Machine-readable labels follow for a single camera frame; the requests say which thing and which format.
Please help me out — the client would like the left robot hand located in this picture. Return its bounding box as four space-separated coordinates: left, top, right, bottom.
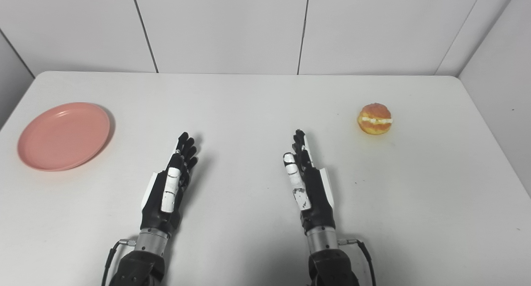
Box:
140 132 199 236

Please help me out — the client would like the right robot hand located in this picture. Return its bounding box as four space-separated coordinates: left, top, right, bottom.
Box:
283 129 336 235

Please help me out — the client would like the cream puff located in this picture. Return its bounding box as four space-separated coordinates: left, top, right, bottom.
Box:
357 103 393 135

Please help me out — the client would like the pink round plate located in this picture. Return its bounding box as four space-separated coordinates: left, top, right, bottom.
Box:
17 102 111 172

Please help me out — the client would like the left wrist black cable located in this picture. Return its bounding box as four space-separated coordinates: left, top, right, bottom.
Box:
101 238 137 286

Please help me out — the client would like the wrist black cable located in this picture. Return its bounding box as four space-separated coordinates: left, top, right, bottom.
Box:
101 238 137 286
338 238 377 286

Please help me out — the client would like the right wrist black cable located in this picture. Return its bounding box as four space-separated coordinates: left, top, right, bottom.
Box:
338 238 377 286

